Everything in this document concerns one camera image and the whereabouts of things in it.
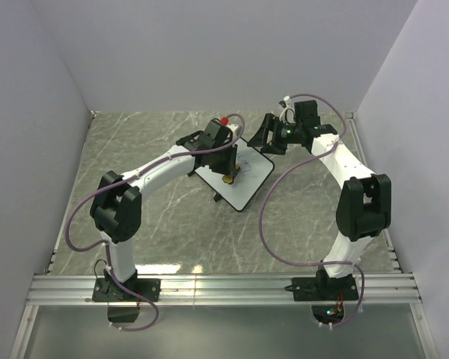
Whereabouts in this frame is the yellow bone-shaped eraser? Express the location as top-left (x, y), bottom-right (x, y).
top-left (222, 176), bottom-right (236, 185)

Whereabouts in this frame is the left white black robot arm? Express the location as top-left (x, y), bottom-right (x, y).
top-left (90, 144), bottom-right (239, 301)

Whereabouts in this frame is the small black-framed whiteboard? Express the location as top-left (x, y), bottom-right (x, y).
top-left (195, 141), bottom-right (275, 212)

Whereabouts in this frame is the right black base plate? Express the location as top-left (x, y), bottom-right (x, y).
top-left (287, 274), bottom-right (359, 301)

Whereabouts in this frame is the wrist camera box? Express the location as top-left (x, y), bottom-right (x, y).
top-left (294, 100), bottom-right (321, 127)
top-left (199, 118), bottom-right (243, 148)

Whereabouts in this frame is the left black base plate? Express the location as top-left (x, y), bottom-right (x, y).
top-left (91, 277), bottom-right (161, 302)

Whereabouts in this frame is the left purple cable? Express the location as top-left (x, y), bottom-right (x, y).
top-left (64, 113), bottom-right (245, 333)

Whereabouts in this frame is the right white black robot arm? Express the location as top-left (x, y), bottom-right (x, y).
top-left (248, 113), bottom-right (391, 299)

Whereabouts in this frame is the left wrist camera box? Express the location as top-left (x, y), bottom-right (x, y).
top-left (199, 118), bottom-right (243, 148)

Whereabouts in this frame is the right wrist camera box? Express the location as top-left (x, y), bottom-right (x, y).
top-left (294, 100), bottom-right (321, 127)

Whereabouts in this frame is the aluminium mounting rail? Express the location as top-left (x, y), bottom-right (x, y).
top-left (25, 273), bottom-right (421, 307)

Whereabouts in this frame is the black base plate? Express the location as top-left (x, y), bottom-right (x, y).
top-left (91, 277), bottom-right (161, 302)
top-left (287, 274), bottom-right (359, 301)

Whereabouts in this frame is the purple cable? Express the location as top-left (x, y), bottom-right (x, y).
top-left (64, 113), bottom-right (245, 333)
top-left (260, 93), bottom-right (366, 330)

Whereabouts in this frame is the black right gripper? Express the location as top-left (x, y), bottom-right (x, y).
top-left (245, 114), bottom-right (302, 156)

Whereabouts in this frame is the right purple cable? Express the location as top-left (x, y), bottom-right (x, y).
top-left (260, 93), bottom-right (366, 330)

